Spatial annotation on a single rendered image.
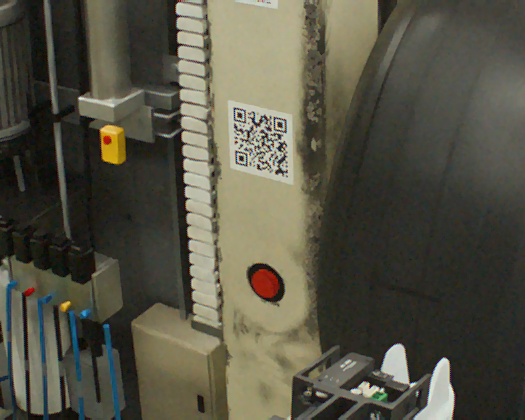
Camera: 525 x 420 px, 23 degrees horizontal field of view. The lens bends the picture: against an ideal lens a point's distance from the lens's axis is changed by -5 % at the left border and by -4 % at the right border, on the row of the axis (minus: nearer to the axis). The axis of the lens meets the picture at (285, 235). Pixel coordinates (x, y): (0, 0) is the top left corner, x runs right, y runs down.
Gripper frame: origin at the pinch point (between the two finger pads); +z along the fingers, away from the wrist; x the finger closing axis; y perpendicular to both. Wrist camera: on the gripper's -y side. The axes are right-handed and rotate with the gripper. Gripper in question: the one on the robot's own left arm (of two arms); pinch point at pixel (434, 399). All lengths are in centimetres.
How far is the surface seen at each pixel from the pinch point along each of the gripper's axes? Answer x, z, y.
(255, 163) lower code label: 34.8, 28.4, 1.6
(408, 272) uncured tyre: 7.2, 8.3, 5.0
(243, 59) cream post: 35.8, 27.2, 12.5
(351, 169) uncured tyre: 14.2, 10.9, 10.9
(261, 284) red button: 34.3, 29.5, -11.8
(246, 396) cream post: 37, 32, -27
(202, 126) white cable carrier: 42, 29, 4
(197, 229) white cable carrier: 43, 31, -8
